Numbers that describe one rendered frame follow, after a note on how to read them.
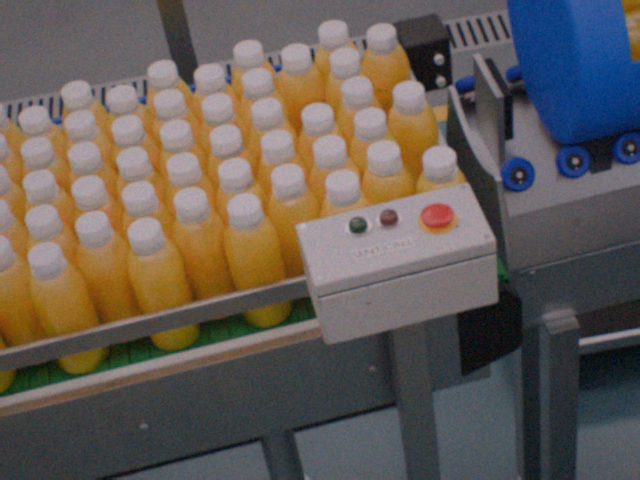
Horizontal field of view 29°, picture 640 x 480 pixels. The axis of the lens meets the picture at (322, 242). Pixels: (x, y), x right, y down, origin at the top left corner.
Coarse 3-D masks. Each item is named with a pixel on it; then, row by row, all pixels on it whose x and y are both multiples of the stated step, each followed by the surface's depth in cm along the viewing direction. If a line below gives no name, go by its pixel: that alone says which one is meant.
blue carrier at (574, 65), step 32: (512, 0) 166; (544, 0) 152; (576, 0) 144; (608, 0) 144; (512, 32) 170; (544, 32) 155; (576, 32) 144; (608, 32) 144; (544, 64) 159; (576, 64) 146; (608, 64) 145; (544, 96) 162; (576, 96) 148; (608, 96) 148; (576, 128) 152; (608, 128) 154
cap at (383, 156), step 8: (376, 144) 148; (384, 144) 148; (392, 144) 148; (368, 152) 148; (376, 152) 147; (384, 152) 147; (392, 152) 147; (400, 152) 148; (368, 160) 148; (376, 160) 146; (384, 160) 146; (392, 160) 146; (400, 160) 148; (376, 168) 147; (384, 168) 147; (392, 168) 147
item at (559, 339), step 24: (552, 336) 184; (576, 336) 185; (552, 360) 187; (576, 360) 189; (552, 384) 191; (576, 384) 193; (552, 408) 196; (576, 408) 197; (552, 432) 200; (576, 432) 201; (552, 456) 204; (576, 456) 206
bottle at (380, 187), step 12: (372, 168) 148; (396, 168) 148; (372, 180) 149; (384, 180) 148; (396, 180) 148; (408, 180) 149; (372, 192) 149; (384, 192) 148; (396, 192) 148; (408, 192) 149; (372, 204) 150
